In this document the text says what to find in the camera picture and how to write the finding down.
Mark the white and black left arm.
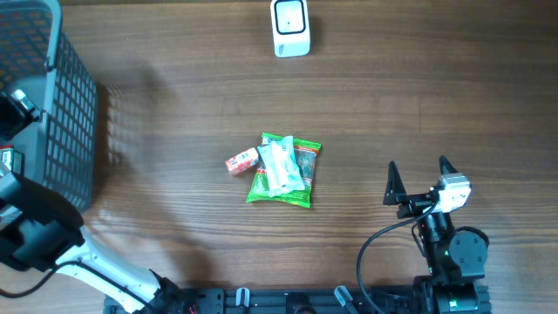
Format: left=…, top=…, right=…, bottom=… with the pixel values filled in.
left=1, top=167, right=189, bottom=313

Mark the dark grey plastic basket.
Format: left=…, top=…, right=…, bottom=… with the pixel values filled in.
left=1, top=1, right=99, bottom=212

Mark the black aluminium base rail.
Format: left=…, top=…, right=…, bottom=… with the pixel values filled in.
left=103, top=285, right=493, bottom=314

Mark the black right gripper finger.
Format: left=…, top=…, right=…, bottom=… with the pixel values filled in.
left=383, top=160, right=407, bottom=205
left=439, top=155, right=458, bottom=175

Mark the green snack bag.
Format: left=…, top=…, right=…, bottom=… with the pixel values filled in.
left=247, top=138, right=322, bottom=208

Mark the white barcode scanner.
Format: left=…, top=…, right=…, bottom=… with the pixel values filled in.
left=269, top=0, right=311, bottom=58

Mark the green white box in basket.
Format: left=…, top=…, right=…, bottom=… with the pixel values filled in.
left=1, top=149, right=24, bottom=174

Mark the orange tissue pack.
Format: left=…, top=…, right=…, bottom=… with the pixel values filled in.
left=225, top=147, right=259, bottom=176

